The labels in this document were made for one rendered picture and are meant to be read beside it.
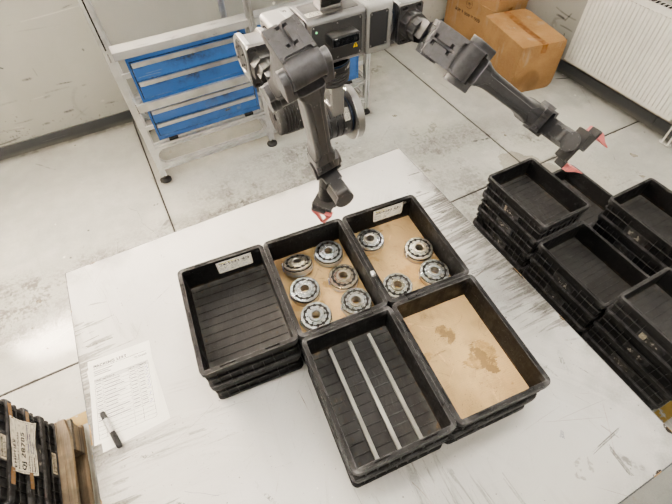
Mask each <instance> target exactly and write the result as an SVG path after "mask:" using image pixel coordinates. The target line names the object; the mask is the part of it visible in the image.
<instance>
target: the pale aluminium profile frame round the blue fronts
mask: <svg viewBox="0 0 672 504"><path fill-rule="evenodd" d="M78 2H79V4H80V7H81V9H82V11H83V13H84V15H85V17H86V19H87V21H88V23H89V26H90V28H91V30H92V32H93V34H94V36H95V38H96V40H97V42H98V44H99V47H100V49H101V51H102V53H103V55H104V57H105V59H106V61H107V63H108V65H109V68H110V70H111V72H112V74H113V76H114V78H115V80H116V82H117V84H118V87H119V89H120V91H121V93H122V95H123V97H124V99H125V101H126V103H127V105H128V108H129V110H130V112H131V114H132V116H133V118H134V120H135V122H136V124H137V127H138V129H139V131H140V133H141V135H142V137H143V139H144V141H145V143H146V145H147V148H148V150H149V152H150V154H151V156H152V158H153V160H154V162H155V164H156V166H157V169H158V171H159V173H160V175H161V179H160V181H161V183H164V184H166V183H169V182H170V181H171V180H172V178H171V176H169V175H167V174H166V171H165V170H166V169H169V168H172V167H175V166H178V165H181V164H184V163H187V162H190V161H193V160H196V159H199V158H202V157H205V156H208V155H211V154H214V153H217V152H220V151H223V150H226V149H229V148H232V147H235V146H238V145H240V144H243V143H246V142H249V141H252V140H255V139H258V138H261V137H264V136H267V135H268V139H269V141H268V142H267V145H268V146H269V147H274V146H276V145H277V141H276V140H274V139H275V138H274V133H276V130H275V128H274V126H273V124H272V121H271V118H270V115H269V111H268V104H267V102H266V101H265V99H264V97H263V95H262V93H261V90H260V87H259V92H257V94H258V100H259V105H260V110H259V109H257V110H254V111H251V112H248V113H245V114H244V115H241V116H238V117H235V118H231V119H228V120H225V121H222V122H219V123H216V124H212V125H209V126H206V127H203V128H200V129H197V130H193V131H190V132H187V133H184V134H181V135H175V136H172V137H169V138H168V139H165V140H162V141H158V142H155V143H154V142H153V140H152V138H151V135H150V133H149V132H150V131H151V130H152V129H155V128H154V126H153V124H151V125H148V126H147V125H146V122H145V120H147V119H150V117H149V115H148V111H152V110H155V109H158V108H162V107H165V106H168V105H172V104H175V103H178V102H182V101H185V100H188V99H192V98H195V97H198V96H202V95H205V94H209V93H212V92H216V91H219V90H222V89H226V88H229V87H233V86H236V85H240V84H243V83H247V82H250V80H249V79H248V78H247V76H246V75H245V74H242V75H238V76H235V77H231V78H228V79H224V80H221V81H217V82H214V83H210V84H207V85H203V86H200V87H196V88H193V89H189V90H186V91H182V92H179V93H176V94H172V95H169V96H165V97H162V98H159V99H155V100H152V101H148V102H145V103H141V104H139V103H140V101H141V100H142V99H141V96H140V94H139V93H137V94H132V91H131V89H130V87H129V85H128V83H127V80H126V79H129V78H132V76H131V74H130V72H128V73H124V74H123V72H122V69H121V67H120V65H119V63H118V61H117V62H115V61H114V59H113V56H112V54H111V51H110V49H109V46H111V45H110V43H109V41H108V38H107V36H106V34H105V32H104V30H103V27H102V25H101V23H100V21H99V19H98V16H97V14H96V12H95V10H94V7H93V5H92V3H91V1H90V0H78ZM242 2H243V8H244V13H245V17H246V18H247V20H248V25H249V27H248V28H247V29H248V33H251V32H254V30H255V23H254V17H253V11H252V6H251V0H242ZM217 3H218V7H219V11H220V15H221V19H222V18H226V17H227V12H226V8H225V3H224V0H217ZM250 18H251V20H252V27H251V22H250ZM107 54H108V55H109V57H110V59H111V61H112V63H110V61H109V58H108V56H107ZM370 61H371V53H370V54H365V53H364V55H363V60H362V61H359V62H358V66H361V65H363V71H362V70H361V69H360V68H359V67H358V79H355V80H350V81H347V83H345V84H349V85H350V86H352V87H353V88H354V89H355V91H356V92H357V94H358V96H359V98H360V100H361V102H362V105H363V107H364V113H365V115H367V114H369V113H370V110H369V109H367V108H369V86H370ZM361 85H362V86H363V91H362V90H361V89H360V88H359V87H358V86H361ZM255 119H258V120H259V121H260V123H261V124H262V126H263V128H262V129H261V130H258V131H255V132H252V133H249V134H246V135H243V136H240V137H237V138H234V139H231V140H228V141H225V142H222V143H219V144H216V145H213V146H210V147H207V148H204V149H201V150H198V151H194V152H191V153H188V154H185V155H182V156H179V157H176V158H173V159H170V160H163V159H161V158H160V157H159V153H160V151H161V150H162V149H165V148H168V147H171V146H174V145H177V144H180V143H183V142H186V141H189V140H193V139H196V138H199V137H202V136H205V135H208V134H211V133H214V132H218V131H221V130H224V129H227V128H230V127H233V126H236V125H239V124H242V123H246V122H249V121H252V120H255Z"/></svg>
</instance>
